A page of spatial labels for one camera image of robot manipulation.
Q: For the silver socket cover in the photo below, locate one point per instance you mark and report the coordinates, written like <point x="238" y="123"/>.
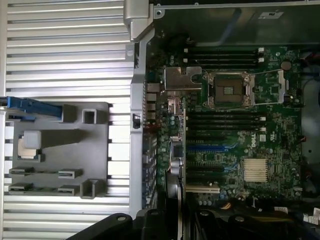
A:
<point x="281" y="85"/>

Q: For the thin metal locking lever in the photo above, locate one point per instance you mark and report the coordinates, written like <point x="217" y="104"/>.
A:
<point x="267" y="72"/>

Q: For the CPU socket with metal frame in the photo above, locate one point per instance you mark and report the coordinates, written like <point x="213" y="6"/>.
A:
<point x="228" y="91"/>

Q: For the round coin cell battery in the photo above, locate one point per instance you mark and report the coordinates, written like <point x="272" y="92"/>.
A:
<point x="286" y="65"/>

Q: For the grey metal PC case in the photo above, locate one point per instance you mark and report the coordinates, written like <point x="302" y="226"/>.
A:
<point x="225" y="25"/>

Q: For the green Dell motherboard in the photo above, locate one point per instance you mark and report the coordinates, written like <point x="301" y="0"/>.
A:
<point x="282" y="140"/>

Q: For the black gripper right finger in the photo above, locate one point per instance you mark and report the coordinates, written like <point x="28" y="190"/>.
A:
<point x="240" y="226"/>

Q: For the black expansion slot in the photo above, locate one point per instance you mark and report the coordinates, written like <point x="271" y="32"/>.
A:
<point x="205" y="136"/>
<point x="205" y="177"/>
<point x="205" y="169"/>

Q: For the grey parts rack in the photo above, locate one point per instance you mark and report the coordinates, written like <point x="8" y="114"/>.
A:
<point x="75" y="150"/>

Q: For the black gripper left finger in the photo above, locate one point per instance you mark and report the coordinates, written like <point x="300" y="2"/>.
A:
<point x="117" y="225"/>

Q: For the silver CPU chip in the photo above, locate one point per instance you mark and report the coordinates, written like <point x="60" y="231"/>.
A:
<point x="31" y="143"/>

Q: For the silver metal port shield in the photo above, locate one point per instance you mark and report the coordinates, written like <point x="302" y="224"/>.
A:
<point x="177" y="77"/>

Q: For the blue expansion slot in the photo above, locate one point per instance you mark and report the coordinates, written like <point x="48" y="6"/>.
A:
<point x="205" y="148"/>

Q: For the white label sticker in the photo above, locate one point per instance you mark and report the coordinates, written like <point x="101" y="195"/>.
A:
<point x="269" y="15"/>

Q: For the green RAM stick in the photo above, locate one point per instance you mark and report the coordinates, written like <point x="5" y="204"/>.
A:
<point x="42" y="189"/>
<point x="45" y="171"/>

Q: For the white expansion slot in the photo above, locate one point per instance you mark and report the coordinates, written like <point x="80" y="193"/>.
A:
<point x="202" y="189"/>

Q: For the silver finned chipset heatsink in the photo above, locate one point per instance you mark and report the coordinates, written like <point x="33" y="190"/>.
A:
<point x="255" y="170"/>

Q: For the black RAM slot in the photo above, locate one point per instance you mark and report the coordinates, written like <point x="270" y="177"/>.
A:
<point x="225" y="124"/>
<point x="225" y="119"/>
<point x="222" y="64"/>
<point x="222" y="59"/>
<point x="225" y="130"/>
<point x="222" y="54"/>
<point x="222" y="49"/>
<point x="225" y="113"/>

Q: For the blue plastic disk carrier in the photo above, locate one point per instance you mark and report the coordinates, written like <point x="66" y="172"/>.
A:
<point x="37" y="107"/>

